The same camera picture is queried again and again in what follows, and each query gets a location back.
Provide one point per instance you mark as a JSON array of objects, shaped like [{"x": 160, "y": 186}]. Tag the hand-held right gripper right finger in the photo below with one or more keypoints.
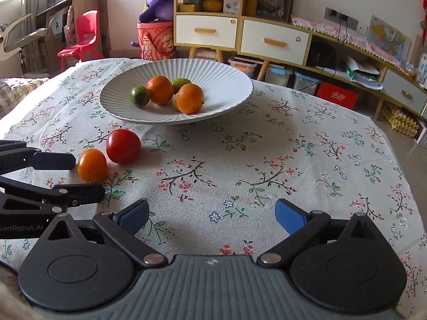
[{"x": 291, "y": 216}]

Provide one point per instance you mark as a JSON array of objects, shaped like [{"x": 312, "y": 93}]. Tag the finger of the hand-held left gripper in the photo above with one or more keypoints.
[
  {"x": 53, "y": 161},
  {"x": 83, "y": 194}
]

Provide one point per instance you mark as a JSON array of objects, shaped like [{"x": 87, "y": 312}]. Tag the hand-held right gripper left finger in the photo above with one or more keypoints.
[{"x": 135, "y": 215}]

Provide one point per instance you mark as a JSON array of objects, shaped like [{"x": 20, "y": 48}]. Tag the orange tomato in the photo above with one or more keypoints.
[{"x": 92, "y": 166}]

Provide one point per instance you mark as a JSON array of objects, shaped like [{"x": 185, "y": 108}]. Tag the dark green jujube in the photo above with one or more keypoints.
[{"x": 139, "y": 96}]

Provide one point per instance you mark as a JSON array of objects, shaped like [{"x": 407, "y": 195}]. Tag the brown kiwi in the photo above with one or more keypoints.
[{"x": 174, "y": 101}]

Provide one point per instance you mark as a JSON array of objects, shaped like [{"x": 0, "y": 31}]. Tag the mandarin orange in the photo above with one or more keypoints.
[
  {"x": 160, "y": 90},
  {"x": 189, "y": 99}
]

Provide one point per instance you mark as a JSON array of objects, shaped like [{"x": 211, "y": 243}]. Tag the light green jujube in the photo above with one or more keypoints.
[{"x": 180, "y": 84}]

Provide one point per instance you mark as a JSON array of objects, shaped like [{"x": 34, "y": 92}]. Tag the white ribbed plate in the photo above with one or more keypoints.
[{"x": 227, "y": 86}]

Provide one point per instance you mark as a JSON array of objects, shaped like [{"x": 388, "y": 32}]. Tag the floral tablecloth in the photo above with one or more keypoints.
[{"x": 300, "y": 160}]

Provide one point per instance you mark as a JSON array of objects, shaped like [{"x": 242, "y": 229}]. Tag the red tomato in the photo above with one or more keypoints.
[{"x": 123, "y": 146}]

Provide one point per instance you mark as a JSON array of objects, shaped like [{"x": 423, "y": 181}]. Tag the knitted beige blanket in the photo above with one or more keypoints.
[{"x": 16, "y": 93}]

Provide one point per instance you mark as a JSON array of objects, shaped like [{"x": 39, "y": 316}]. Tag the white office chair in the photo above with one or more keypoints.
[{"x": 20, "y": 36}]

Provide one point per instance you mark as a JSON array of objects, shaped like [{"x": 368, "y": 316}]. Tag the red cardboard box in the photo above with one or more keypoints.
[{"x": 337, "y": 96}]

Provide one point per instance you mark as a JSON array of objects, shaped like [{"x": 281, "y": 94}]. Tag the clear storage box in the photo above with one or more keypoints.
[
  {"x": 243, "y": 66},
  {"x": 307, "y": 83},
  {"x": 206, "y": 55},
  {"x": 278, "y": 76}
]

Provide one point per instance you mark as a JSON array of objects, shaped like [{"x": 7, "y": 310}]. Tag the red plastic chair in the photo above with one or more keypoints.
[{"x": 86, "y": 30}]

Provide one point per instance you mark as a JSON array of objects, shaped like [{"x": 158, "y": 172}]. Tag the pile of yellow blocks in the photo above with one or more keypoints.
[{"x": 400, "y": 120}]

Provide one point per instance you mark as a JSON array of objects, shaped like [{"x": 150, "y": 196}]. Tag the red printed bucket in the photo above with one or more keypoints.
[{"x": 156, "y": 40}]

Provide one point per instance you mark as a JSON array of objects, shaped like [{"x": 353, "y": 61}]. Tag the stack of papers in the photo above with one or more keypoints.
[{"x": 363, "y": 73}]

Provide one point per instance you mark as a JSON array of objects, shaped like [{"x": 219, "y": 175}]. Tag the wooden desk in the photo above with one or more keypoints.
[{"x": 83, "y": 1}]

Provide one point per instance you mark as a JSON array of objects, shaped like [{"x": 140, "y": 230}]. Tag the black box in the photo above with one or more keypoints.
[{"x": 320, "y": 53}]

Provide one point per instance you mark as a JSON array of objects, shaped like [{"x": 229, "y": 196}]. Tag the grey cabinet drawer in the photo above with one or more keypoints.
[{"x": 405, "y": 91}]

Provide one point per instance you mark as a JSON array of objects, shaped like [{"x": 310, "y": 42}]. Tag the long low wooden cabinet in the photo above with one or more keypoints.
[{"x": 373, "y": 63}]

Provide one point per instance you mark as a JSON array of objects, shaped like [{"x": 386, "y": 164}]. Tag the white cabinet drawer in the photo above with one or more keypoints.
[
  {"x": 206, "y": 26},
  {"x": 275, "y": 33}
]

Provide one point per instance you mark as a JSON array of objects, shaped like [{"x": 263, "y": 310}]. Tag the purple toy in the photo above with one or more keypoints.
[{"x": 160, "y": 6}]

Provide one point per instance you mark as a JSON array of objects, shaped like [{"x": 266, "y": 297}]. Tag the pink cloth runner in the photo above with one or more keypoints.
[{"x": 333, "y": 28}]

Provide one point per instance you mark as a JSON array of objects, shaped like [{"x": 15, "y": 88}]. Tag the map poster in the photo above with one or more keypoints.
[{"x": 388, "y": 38}]

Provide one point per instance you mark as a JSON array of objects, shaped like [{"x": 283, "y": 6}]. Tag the yellow box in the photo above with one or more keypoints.
[{"x": 190, "y": 7}]

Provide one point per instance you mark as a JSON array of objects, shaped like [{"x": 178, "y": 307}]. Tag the wooden shelf cabinet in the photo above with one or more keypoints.
[{"x": 242, "y": 16}]

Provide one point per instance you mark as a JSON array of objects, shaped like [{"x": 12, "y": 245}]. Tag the white carton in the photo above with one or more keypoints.
[{"x": 231, "y": 1}]

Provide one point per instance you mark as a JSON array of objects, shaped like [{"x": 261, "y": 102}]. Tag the yellow pumpkin ornament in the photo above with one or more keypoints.
[{"x": 212, "y": 4}]

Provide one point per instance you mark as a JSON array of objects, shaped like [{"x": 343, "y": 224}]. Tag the grey wall socket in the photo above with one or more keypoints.
[{"x": 352, "y": 21}]

